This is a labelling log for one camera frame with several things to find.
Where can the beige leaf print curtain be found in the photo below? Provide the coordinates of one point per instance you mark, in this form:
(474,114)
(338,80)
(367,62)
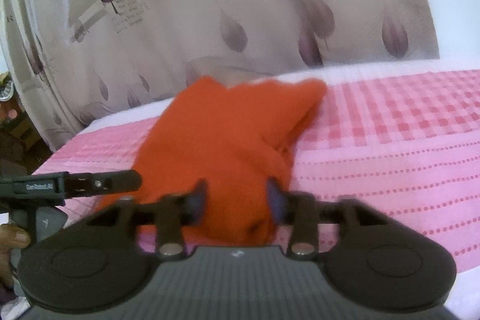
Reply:
(225,5)

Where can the pink checkered bed blanket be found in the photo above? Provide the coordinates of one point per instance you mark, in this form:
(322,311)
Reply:
(393,162)

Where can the person's left hand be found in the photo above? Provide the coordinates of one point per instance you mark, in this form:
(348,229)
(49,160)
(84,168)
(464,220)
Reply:
(15,238)

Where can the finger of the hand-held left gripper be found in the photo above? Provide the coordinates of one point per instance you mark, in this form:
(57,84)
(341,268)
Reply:
(101,183)

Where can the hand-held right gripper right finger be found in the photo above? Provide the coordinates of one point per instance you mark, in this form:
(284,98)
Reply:
(275,203)

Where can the orange knit sweater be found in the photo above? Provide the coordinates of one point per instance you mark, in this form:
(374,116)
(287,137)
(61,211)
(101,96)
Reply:
(225,155)

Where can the dark cluttered shelf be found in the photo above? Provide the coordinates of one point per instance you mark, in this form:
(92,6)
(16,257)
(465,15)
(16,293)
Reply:
(9,125)

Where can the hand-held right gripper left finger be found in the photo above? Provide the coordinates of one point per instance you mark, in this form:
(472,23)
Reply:
(197,203)

